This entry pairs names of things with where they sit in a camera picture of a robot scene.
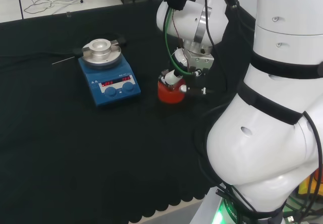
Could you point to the thin metal probe rod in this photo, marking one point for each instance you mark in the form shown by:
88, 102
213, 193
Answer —
63, 60

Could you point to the black bench cloth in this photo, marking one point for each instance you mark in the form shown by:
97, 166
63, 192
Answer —
75, 145

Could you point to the heater with blue base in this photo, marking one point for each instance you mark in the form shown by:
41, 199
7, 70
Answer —
111, 96

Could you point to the silver usb plug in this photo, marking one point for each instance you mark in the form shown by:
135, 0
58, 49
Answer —
291, 219

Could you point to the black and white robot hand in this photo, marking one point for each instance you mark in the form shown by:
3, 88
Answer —
199, 80

